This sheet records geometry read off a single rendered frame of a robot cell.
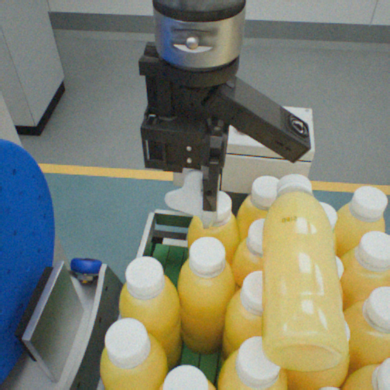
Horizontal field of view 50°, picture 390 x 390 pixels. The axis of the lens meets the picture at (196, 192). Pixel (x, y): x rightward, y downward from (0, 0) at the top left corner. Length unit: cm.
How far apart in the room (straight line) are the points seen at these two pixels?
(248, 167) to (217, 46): 30
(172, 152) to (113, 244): 146
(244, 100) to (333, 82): 253
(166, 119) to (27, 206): 21
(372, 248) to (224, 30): 29
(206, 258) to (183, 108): 16
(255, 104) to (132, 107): 220
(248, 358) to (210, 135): 21
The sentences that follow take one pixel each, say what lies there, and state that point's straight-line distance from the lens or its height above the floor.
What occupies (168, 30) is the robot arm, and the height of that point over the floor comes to 132.
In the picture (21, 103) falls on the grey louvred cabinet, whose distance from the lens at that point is 234.
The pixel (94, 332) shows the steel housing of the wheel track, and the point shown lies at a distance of 63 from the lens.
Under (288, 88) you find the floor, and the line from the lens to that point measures 278.
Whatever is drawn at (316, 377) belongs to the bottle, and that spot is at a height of 105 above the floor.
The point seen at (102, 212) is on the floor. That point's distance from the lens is 199.
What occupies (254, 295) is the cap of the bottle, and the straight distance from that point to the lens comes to 43.
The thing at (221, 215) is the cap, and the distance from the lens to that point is 50.
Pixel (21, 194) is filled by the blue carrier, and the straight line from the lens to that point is 52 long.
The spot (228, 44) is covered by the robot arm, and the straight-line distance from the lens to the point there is 35.
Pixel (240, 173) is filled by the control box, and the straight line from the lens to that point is 62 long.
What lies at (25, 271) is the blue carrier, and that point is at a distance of 55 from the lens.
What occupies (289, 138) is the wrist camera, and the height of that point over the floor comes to 122.
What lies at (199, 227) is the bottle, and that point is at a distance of 52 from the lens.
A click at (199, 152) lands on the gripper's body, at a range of 41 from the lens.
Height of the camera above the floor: 147
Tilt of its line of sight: 47 degrees down
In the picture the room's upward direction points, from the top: straight up
